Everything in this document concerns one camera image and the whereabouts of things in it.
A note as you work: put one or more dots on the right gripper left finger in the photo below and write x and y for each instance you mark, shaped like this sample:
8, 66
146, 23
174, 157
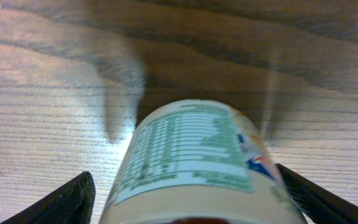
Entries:
72, 203

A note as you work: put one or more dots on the green lidded jar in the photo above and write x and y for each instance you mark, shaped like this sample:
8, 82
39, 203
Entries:
198, 160

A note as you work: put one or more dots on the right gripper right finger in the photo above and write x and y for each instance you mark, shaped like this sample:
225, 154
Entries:
318, 204

